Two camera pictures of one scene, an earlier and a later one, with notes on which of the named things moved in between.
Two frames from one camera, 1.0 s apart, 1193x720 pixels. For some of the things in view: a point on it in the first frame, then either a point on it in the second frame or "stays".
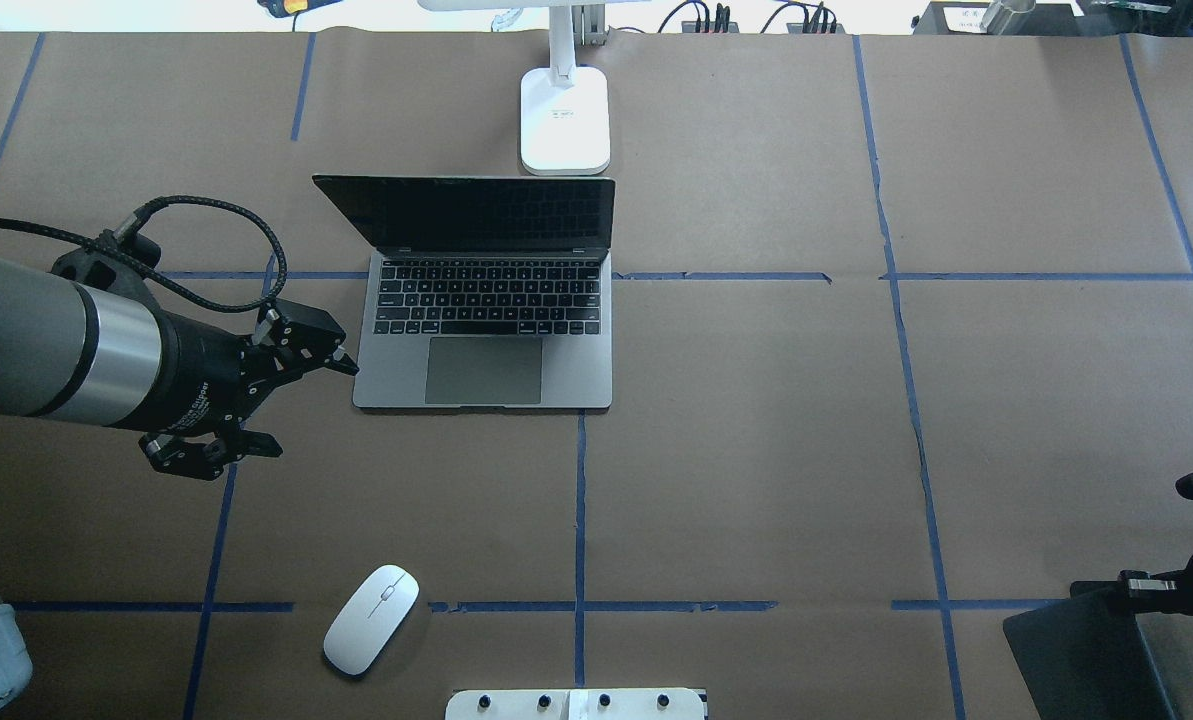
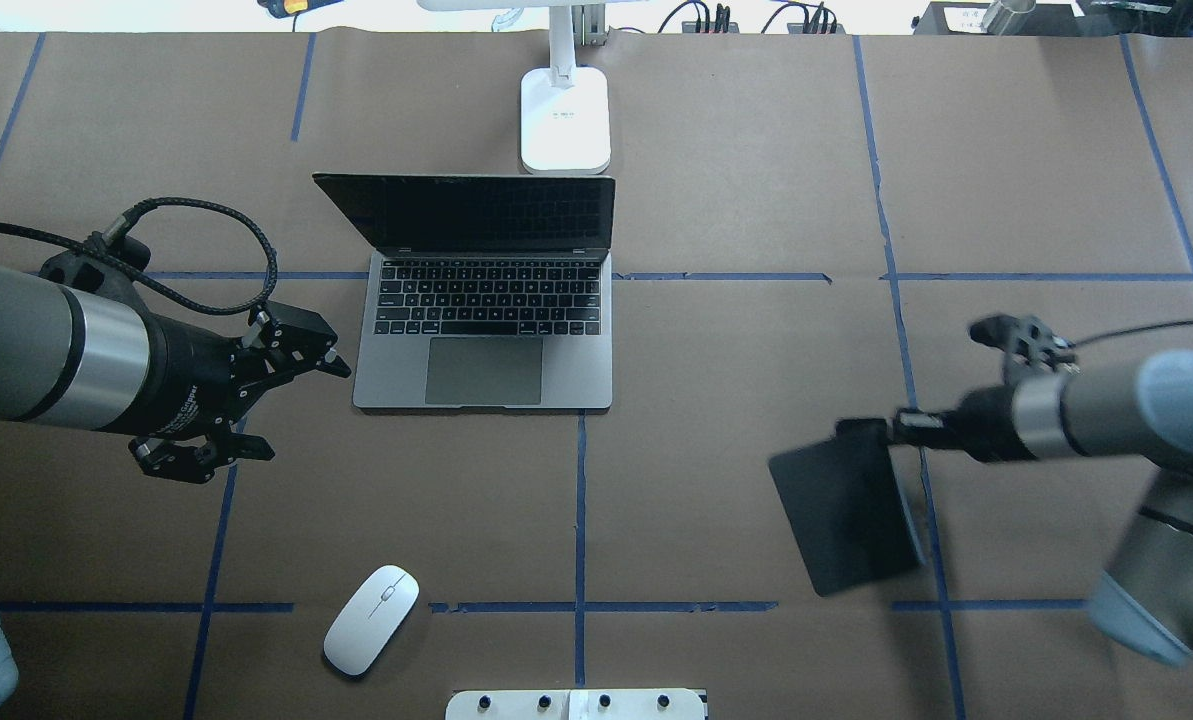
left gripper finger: x=183 y=456 stays
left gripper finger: x=298 y=338 stays
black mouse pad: x=1089 y=658 to x=847 y=507
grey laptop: x=483 y=292 stays
